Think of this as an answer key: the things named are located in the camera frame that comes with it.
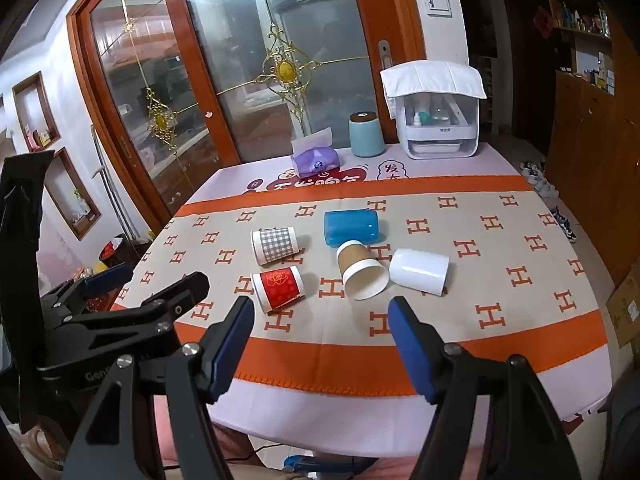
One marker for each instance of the white cup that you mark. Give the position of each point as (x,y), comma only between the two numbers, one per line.
(420,270)

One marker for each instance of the white light switch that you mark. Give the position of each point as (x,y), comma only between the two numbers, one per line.
(437,4)

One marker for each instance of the white sneakers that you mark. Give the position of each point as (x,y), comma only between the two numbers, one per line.
(540,177)

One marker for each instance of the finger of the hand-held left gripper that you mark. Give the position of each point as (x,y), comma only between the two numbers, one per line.
(107,278)
(175,296)

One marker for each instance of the metal pole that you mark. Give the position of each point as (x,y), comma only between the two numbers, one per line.
(107,180)

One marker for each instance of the white cloth cover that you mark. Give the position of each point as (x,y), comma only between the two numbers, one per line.
(432,77)

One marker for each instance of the wooden wall niche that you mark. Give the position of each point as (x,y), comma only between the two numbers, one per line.
(72,195)
(35,115)

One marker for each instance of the purple tissue pack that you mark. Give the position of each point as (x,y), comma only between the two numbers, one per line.
(315,162)

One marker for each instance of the white countertop sterilizer cabinet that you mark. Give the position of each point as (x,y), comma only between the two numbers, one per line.
(440,132)

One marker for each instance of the wooden shelf cabinet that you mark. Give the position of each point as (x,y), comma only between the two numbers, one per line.
(590,135)

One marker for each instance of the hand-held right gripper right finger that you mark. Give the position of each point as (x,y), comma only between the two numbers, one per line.
(411,355)

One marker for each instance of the brown paper cup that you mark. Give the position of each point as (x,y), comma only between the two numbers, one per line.
(352,262)

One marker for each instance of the orange patterned blanket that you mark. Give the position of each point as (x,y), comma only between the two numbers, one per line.
(475,240)

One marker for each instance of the light blue canister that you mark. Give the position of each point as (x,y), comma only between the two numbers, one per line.
(366,135)

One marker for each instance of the wooden glass sliding door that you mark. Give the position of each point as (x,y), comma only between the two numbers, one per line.
(240,35)

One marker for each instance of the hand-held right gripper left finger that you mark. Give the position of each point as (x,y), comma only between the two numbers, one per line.
(234,350)

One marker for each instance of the red patterned paper cup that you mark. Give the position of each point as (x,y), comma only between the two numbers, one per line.
(280,287)

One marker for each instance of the blue plastic stool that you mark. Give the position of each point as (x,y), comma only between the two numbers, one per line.
(325,464)

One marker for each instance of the cardboard box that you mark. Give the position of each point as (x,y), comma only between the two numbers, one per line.
(625,305)

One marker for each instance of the grey plaid paper cup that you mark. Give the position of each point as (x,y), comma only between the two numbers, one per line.
(277,245)

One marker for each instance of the dark sneakers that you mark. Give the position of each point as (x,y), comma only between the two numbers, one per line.
(565,225)

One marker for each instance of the red trash bin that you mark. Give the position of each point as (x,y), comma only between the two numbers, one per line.
(112,250)

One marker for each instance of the pink printed tablecloth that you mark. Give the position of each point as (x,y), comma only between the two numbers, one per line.
(450,165)

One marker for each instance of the blue plastic cup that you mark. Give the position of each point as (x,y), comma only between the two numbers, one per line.
(350,227)

